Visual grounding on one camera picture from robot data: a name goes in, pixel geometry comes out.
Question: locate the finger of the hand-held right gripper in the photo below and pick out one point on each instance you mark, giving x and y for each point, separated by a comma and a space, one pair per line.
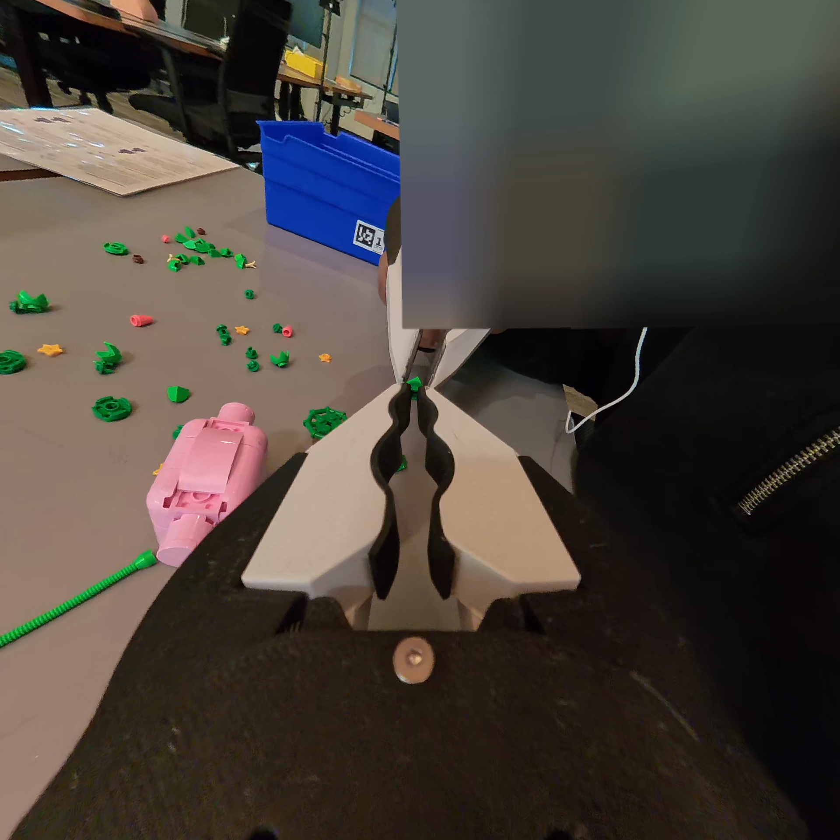
396, 315
459, 348

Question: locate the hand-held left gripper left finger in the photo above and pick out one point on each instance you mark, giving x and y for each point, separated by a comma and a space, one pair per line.
321, 518

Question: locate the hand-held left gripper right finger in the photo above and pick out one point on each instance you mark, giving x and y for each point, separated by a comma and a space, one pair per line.
505, 518

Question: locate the small toy tree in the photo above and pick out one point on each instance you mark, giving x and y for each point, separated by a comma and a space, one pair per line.
321, 421

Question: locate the pink brick-built toy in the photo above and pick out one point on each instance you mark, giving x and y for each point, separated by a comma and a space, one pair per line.
210, 472

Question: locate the blue storage bin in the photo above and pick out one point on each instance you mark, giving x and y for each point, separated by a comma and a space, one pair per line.
315, 190

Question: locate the person's black jacket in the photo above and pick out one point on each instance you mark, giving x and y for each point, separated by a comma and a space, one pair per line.
722, 590

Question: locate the scattered small toy pieces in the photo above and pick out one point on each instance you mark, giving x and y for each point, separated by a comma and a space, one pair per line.
111, 408

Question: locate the green stem with web disc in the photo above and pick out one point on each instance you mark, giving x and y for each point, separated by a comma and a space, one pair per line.
79, 598

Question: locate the yellow storage bin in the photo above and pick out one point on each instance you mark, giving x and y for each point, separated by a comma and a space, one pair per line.
305, 62

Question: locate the black office chair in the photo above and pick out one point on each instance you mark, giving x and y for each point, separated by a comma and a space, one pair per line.
256, 65

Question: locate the black monitor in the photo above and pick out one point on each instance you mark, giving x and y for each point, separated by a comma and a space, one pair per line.
305, 19

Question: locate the printed paper sheet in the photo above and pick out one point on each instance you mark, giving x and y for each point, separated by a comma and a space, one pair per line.
111, 151

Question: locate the mannequin head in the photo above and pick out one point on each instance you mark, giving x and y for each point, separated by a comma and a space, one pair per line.
138, 6

